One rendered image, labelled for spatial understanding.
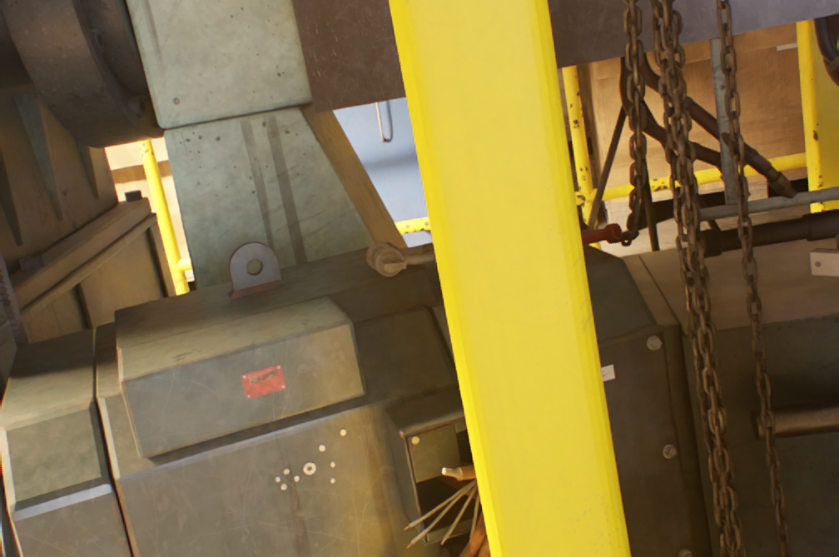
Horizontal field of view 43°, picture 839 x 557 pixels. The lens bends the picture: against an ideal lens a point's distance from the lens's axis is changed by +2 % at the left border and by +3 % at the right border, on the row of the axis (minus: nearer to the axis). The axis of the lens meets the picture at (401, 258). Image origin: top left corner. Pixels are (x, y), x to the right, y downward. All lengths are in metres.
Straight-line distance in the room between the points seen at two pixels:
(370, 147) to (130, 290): 2.18
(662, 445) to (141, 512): 0.60
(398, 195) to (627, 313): 3.09
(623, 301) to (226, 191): 0.77
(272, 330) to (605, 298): 0.39
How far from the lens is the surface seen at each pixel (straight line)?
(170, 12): 1.76
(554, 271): 0.73
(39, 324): 1.86
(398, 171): 4.28
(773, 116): 4.63
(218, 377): 1.12
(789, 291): 1.88
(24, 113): 2.04
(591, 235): 1.35
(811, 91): 3.27
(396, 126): 4.25
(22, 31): 1.71
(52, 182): 2.07
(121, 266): 2.23
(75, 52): 1.69
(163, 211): 4.01
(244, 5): 1.73
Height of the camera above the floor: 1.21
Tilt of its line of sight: 14 degrees down
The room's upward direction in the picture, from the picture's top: 11 degrees counter-clockwise
